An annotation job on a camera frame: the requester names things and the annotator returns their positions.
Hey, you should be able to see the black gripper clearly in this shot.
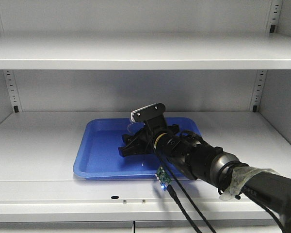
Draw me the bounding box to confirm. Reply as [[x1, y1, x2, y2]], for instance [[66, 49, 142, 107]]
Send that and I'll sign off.
[[118, 123, 179, 157]]

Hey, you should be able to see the clear glass beaker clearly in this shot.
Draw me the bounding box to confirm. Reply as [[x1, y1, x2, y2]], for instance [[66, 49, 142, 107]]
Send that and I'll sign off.
[[127, 122, 143, 135]]

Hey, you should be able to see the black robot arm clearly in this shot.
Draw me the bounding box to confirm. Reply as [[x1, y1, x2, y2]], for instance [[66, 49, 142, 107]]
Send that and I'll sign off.
[[119, 123, 291, 233]]

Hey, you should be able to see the grey upper cabinet shelf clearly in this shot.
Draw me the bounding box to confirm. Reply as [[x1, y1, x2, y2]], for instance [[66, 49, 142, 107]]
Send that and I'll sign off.
[[0, 33, 291, 70]]

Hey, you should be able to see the grey cabinet shelf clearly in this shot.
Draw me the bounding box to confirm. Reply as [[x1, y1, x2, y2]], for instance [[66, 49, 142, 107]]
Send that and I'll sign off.
[[0, 33, 291, 70], [0, 112, 291, 222]]

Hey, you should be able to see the grey lower cabinet shelf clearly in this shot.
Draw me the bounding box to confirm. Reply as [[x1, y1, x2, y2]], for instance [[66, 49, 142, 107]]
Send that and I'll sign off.
[[0, 112, 291, 222]]

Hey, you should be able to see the blue plastic tray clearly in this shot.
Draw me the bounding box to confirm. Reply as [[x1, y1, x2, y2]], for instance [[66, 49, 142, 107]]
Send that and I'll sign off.
[[73, 117, 216, 181]]

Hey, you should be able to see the green circuit board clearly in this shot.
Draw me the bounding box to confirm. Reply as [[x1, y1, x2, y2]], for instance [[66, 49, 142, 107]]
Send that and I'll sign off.
[[155, 166, 172, 191]]

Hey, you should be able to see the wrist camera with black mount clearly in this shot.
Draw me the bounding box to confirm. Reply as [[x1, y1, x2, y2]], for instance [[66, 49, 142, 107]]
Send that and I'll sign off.
[[130, 103, 167, 132]]

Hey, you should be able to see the black cable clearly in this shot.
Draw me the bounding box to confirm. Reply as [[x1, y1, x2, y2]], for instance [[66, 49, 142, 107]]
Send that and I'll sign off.
[[147, 135, 218, 233]]

